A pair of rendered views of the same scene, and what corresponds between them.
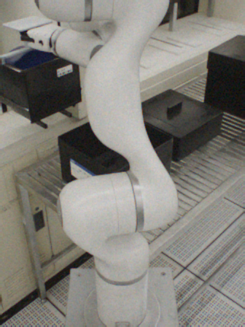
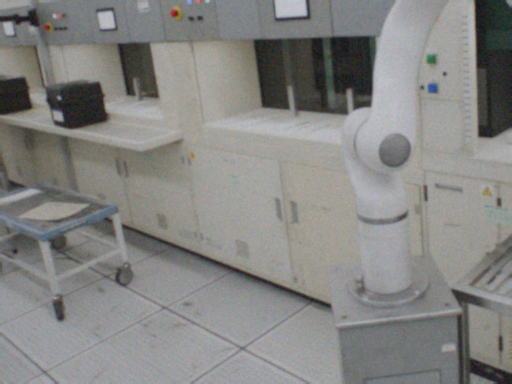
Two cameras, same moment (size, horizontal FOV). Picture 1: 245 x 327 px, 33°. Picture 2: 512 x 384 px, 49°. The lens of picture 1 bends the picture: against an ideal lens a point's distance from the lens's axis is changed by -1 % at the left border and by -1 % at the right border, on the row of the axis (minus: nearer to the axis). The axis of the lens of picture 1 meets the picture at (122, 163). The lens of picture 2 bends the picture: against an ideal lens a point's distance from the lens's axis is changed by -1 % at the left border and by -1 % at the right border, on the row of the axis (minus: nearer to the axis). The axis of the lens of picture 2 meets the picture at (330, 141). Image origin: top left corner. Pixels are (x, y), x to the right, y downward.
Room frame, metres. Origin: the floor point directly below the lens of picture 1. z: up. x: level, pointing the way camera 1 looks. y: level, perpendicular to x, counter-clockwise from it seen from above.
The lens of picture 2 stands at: (0.46, -1.20, 1.45)
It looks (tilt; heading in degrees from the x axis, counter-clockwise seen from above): 15 degrees down; 88
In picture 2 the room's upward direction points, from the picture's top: 5 degrees counter-clockwise
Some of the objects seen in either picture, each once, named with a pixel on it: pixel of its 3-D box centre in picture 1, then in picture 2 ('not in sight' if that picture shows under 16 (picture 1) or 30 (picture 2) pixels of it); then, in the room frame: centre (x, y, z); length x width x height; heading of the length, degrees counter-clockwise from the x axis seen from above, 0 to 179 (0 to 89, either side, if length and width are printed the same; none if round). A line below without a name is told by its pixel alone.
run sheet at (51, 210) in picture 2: not in sight; (53, 209); (-0.96, 1.67, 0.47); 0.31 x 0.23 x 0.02; 157
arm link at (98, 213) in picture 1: (106, 227); (374, 161); (0.59, 0.03, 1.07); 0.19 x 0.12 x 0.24; 103
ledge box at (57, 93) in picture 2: not in sight; (75, 103); (-0.99, 2.31, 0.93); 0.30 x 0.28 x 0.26; 133
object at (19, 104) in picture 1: (35, 70); not in sight; (1.27, 0.29, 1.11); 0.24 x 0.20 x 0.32; 136
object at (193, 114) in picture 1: (173, 118); not in sight; (1.44, -0.21, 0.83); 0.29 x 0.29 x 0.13; 45
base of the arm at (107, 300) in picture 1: (122, 289); (385, 250); (0.60, 0.00, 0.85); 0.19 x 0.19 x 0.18
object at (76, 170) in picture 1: (115, 158); not in sight; (1.13, 0.02, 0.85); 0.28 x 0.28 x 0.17; 44
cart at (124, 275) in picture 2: not in sight; (53, 239); (-1.07, 1.82, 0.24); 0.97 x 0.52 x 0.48; 139
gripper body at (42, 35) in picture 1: (50, 37); not in sight; (1.19, 0.21, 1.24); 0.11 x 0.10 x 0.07; 46
